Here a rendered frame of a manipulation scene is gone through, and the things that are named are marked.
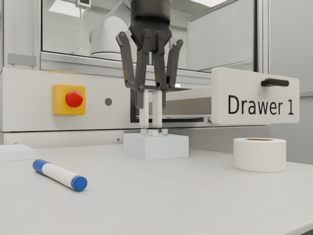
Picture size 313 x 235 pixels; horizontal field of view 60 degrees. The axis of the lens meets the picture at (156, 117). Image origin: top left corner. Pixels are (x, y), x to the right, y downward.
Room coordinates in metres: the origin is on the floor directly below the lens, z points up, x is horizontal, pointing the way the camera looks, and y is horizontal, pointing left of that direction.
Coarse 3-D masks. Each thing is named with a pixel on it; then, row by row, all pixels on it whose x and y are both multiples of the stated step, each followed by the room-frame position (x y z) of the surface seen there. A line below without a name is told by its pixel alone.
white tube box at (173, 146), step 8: (128, 136) 0.53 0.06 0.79; (136, 136) 0.49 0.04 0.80; (144, 136) 0.53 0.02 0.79; (160, 136) 0.53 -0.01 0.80; (168, 136) 0.53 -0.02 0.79; (176, 136) 0.52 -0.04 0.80; (184, 136) 0.49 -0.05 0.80; (128, 144) 0.53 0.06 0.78; (136, 144) 0.49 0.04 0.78; (144, 144) 0.45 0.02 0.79; (152, 144) 0.46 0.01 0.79; (160, 144) 0.46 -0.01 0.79; (168, 144) 0.47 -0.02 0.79; (176, 144) 0.48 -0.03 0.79; (184, 144) 0.48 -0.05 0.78; (128, 152) 0.53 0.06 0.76; (136, 152) 0.49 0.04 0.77; (144, 152) 0.45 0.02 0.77; (152, 152) 0.46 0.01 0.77; (160, 152) 0.46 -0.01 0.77; (168, 152) 0.47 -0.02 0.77; (176, 152) 0.48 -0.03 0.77; (184, 152) 0.48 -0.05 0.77
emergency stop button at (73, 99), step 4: (68, 92) 0.62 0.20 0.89; (72, 92) 0.62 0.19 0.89; (76, 92) 0.63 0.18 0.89; (68, 96) 0.62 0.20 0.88; (72, 96) 0.62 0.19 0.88; (76, 96) 0.62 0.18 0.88; (80, 96) 0.63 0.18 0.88; (68, 100) 0.62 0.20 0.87; (72, 100) 0.62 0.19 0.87; (76, 100) 0.62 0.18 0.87; (80, 100) 0.63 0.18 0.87; (68, 104) 0.62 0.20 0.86; (72, 104) 0.62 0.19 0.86; (76, 104) 0.63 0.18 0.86; (80, 104) 0.63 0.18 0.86
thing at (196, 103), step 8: (200, 88) 0.58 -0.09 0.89; (208, 88) 0.56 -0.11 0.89; (168, 96) 0.67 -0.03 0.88; (176, 96) 0.64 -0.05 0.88; (184, 96) 0.62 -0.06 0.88; (192, 96) 0.60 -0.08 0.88; (200, 96) 0.58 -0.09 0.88; (208, 96) 0.56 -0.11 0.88; (168, 104) 0.66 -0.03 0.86; (176, 104) 0.64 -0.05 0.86; (184, 104) 0.61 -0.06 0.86; (192, 104) 0.59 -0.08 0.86; (200, 104) 0.57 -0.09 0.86; (208, 104) 0.55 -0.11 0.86; (136, 112) 0.79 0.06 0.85; (168, 112) 0.66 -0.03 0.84; (176, 112) 0.64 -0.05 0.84; (184, 112) 0.61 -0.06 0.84; (192, 112) 0.59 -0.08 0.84; (200, 112) 0.57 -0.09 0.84; (208, 112) 0.55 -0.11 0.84
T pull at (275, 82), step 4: (264, 80) 0.58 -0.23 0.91; (268, 80) 0.54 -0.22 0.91; (272, 80) 0.55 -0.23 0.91; (276, 80) 0.55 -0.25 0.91; (280, 80) 0.56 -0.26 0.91; (284, 80) 0.57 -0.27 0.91; (264, 84) 0.58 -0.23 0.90; (268, 84) 0.55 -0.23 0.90; (272, 84) 0.55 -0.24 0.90; (276, 84) 0.56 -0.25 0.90; (280, 84) 0.56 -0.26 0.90; (284, 84) 0.57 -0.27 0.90; (288, 84) 0.58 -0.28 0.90
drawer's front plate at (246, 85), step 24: (216, 72) 0.51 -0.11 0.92; (240, 72) 0.55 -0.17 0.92; (216, 96) 0.51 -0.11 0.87; (240, 96) 0.55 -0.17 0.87; (264, 96) 0.59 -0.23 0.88; (288, 96) 0.64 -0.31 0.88; (216, 120) 0.51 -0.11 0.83; (240, 120) 0.55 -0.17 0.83; (264, 120) 0.59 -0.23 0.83; (288, 120) 0.64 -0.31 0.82
